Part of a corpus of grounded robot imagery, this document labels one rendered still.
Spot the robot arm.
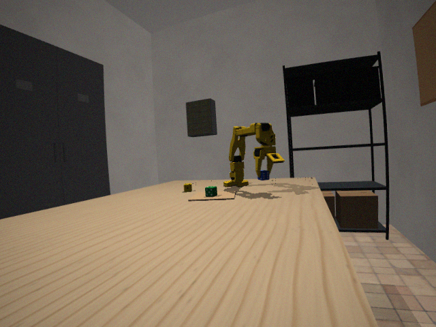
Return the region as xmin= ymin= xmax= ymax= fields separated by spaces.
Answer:
xmin=223 ymin=123 xmax=276 ymax=187

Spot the blue die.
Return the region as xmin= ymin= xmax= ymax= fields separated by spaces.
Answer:
xmin=258 ymin=170 xmax=269 ymax=181

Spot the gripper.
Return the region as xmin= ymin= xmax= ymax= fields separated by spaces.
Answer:
xmin=253 ymin=145 xmax=285 ymax=178

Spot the green die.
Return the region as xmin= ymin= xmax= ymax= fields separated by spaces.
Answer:
xmin=205 ymin=186 xmax=217 ymax=197

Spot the yellow die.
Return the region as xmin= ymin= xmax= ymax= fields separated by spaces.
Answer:
xmin=184 ymin=183 xmax=192 ymax=192

